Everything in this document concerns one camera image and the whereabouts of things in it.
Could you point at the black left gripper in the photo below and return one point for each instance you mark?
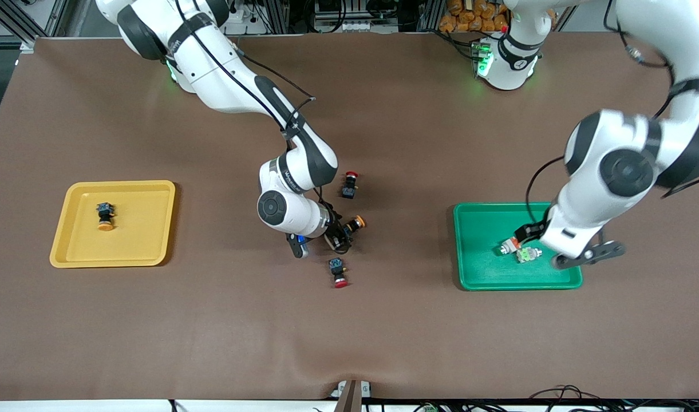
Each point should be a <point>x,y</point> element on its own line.
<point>531,230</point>

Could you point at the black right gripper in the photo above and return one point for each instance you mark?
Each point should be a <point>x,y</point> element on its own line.
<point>336,234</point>

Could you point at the yellow button clear base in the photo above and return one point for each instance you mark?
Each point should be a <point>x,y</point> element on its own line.
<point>358,222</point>

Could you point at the green button white block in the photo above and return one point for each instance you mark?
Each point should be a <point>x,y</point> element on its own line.
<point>529,255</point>

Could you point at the green button orange block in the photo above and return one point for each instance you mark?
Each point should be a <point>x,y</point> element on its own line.
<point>508,247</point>

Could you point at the yellow button black blue base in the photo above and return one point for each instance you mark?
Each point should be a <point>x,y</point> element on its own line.
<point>105,213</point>

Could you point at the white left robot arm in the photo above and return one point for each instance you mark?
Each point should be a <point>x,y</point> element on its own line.
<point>624,171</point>

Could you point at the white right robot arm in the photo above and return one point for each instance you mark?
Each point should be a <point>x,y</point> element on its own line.
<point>212,68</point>

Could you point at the red push button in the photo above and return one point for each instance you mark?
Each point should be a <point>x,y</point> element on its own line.
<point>349,189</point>
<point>338,268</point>

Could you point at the green plastic tray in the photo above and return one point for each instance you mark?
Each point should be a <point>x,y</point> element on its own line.
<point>486,229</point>

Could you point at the brown table mat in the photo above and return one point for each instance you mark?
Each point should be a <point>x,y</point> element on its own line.
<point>349,343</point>

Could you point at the green terminal connector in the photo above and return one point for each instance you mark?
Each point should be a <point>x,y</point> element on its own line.
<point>428,408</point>

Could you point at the yellow plastic tray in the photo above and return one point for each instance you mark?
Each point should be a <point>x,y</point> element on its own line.
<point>137,240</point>

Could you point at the bag of orange items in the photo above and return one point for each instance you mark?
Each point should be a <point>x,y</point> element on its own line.
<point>469,17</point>

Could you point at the white power strip with plugs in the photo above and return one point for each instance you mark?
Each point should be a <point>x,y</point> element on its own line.
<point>252,17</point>

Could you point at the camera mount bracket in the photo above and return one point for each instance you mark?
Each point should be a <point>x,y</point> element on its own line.
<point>352,395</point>

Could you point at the aluminium frame post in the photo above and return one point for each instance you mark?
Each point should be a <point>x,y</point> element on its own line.
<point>430,16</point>
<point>279,17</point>

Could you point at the aluminium frame structure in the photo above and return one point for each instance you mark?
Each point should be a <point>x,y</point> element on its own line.
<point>17,26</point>

